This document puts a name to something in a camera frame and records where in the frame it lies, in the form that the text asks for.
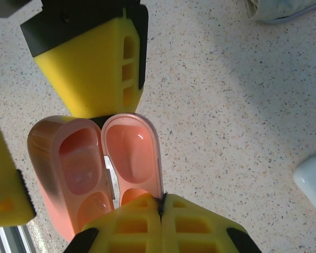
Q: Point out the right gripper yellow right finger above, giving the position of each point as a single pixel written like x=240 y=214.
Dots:
x=200 y=232

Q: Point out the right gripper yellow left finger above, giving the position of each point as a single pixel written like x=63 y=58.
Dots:
x=126 y=229

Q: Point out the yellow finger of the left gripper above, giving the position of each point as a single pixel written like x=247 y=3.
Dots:
x=81 y=66
x=5 y=189

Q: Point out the pink earbud charging case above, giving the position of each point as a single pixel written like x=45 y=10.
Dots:
x=79 y=163

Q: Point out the white earbud charging case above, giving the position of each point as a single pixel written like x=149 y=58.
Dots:
x=313 y=182

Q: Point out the aluminium mounting rail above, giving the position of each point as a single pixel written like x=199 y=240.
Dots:
x=5 y=239

